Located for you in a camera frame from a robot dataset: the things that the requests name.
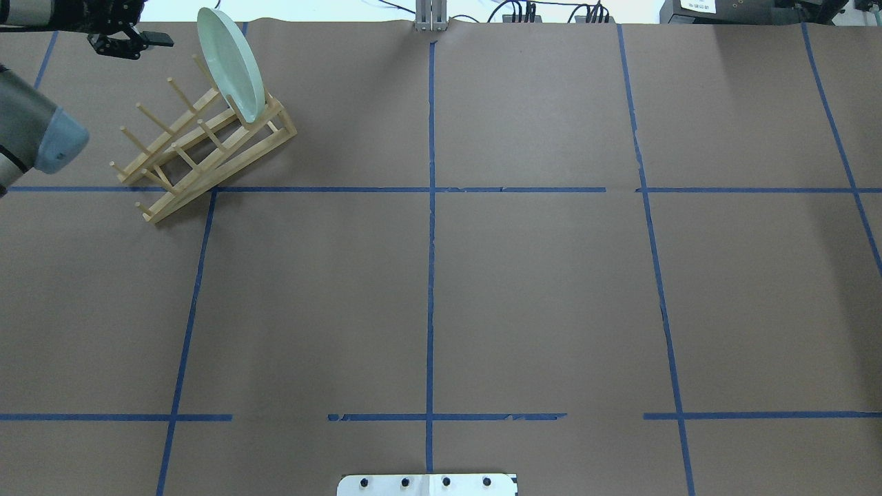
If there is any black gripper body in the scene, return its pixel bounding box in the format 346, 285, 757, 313
58, 1, 149, 60

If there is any pale green plate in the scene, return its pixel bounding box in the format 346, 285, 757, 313
196, 8, 267, 125

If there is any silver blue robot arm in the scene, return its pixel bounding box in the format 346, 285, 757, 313
1, 1, 174, 196

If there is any wooden dish rack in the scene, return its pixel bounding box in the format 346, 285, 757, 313
110, 55, 298, 224

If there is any orange black adapter box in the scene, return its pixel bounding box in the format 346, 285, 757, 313
502, 2, 542, 24

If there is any black computer box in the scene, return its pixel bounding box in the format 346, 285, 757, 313
658, 1, 774, 25

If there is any aluminium frame post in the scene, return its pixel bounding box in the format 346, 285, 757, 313
413, 0, 449, 32

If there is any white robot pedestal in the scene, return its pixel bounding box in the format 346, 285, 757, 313
336, 473, 519, 495

